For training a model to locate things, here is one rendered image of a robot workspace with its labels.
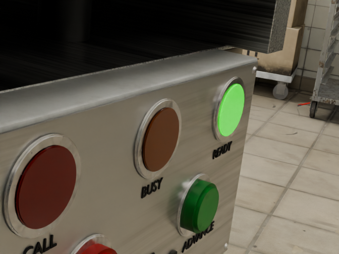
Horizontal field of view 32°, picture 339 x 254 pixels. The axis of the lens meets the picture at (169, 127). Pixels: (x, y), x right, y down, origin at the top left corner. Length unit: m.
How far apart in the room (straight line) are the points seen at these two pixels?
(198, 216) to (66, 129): 0.13
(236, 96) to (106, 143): 0.12
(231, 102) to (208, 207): 0.06
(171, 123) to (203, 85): 0.04
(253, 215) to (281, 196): 0.24
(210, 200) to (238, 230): 1.71
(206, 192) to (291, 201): 2.03
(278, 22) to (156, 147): 0.15
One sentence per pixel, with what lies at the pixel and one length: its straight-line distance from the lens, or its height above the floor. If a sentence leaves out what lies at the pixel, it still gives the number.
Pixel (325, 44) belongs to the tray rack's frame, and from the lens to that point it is 3.47.
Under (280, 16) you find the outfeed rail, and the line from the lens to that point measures 0.40.
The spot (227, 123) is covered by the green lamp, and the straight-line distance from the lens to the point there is 0.35.
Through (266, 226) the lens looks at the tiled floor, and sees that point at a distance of 2.11.
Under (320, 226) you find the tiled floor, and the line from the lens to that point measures 2.21.
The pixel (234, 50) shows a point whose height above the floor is 0.83.
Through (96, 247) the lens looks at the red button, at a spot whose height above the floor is 0.77.
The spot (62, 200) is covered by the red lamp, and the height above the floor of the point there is 0.80.
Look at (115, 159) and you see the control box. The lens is 0.26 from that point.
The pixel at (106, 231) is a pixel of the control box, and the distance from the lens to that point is 0.27.
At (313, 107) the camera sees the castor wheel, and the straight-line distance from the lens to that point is 3.58.
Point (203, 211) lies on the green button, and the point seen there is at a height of 0.76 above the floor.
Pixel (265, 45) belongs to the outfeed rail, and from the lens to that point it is 0.39.
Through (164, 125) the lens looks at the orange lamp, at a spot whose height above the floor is 0.82.
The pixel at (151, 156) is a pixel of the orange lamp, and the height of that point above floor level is 0.81.
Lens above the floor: 0.90
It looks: 17 degrees down
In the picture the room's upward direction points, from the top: 7 degrees clockwise
